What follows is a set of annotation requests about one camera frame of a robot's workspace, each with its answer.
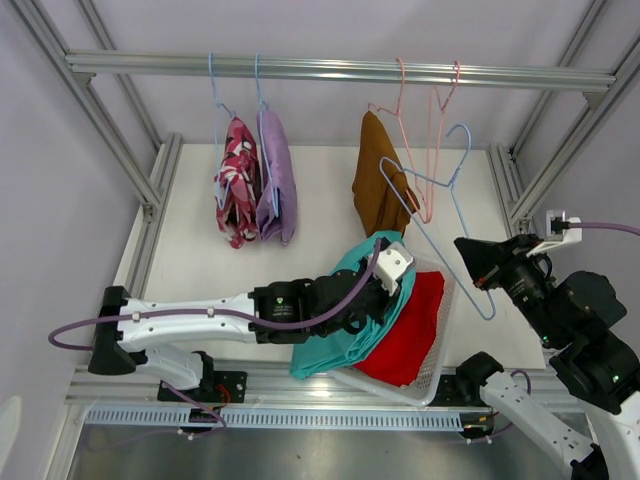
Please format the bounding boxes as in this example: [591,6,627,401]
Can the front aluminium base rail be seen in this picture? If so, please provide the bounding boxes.
[63,355,591,414]

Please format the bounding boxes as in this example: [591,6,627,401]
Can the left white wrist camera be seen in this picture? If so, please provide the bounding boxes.
[373,242,414,296]

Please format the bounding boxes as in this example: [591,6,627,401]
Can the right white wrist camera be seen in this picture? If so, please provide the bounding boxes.
[526,210,583,258]

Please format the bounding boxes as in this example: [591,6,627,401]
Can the blue wire hanger lilac trousers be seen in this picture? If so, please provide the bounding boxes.
[252,52,282,219]

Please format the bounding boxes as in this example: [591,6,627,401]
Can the aluminium frame right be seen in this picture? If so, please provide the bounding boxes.
[487,1,639,236]

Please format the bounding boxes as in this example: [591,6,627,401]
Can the aluminium hanging rail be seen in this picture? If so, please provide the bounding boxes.
[65,50,616,93]

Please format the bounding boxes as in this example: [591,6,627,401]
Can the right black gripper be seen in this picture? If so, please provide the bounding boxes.
[453,232,564,345]

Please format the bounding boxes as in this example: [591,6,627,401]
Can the red trousers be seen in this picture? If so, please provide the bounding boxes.
[355,271,445,387]

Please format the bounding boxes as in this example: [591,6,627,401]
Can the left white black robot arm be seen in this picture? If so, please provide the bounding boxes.
[89,269,408,401]

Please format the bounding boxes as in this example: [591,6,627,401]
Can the white slotted cable duct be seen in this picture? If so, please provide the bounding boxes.
[85,406,463,432]

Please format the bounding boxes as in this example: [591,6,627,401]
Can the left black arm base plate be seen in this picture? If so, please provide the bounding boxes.
[181,370,248,404]

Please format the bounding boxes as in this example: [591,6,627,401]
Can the pink floral trousers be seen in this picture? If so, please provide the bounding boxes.
[214,116,262,249]

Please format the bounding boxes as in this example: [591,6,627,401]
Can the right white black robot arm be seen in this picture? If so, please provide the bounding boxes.
[454,234,639,479]

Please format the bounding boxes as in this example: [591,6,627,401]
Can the aluminium frame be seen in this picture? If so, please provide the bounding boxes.
[487,1,639,236]
[9,0,185,309]

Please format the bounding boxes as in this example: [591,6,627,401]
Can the blue wire hanger floral trousers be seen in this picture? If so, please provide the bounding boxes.
[207,51,235,209]

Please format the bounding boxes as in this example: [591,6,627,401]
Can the aluminium frame left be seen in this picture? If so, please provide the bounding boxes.
[9,0,185,309]

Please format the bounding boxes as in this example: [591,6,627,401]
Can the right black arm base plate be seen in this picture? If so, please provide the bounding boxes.
[430,375,477,407]

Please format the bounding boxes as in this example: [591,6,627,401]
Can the pink wire hanger brown trousers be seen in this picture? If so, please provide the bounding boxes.
[368,57,428,224]

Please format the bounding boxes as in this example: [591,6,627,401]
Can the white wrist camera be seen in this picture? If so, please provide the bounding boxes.
[526,210,583,258]
[373,242,414,296]

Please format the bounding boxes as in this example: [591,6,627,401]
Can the white plastic basket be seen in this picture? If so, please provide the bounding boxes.
[329,250,459,407]

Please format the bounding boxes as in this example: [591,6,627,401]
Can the blue wire hanger teal trousers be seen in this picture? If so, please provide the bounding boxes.
[378,123,497,321]

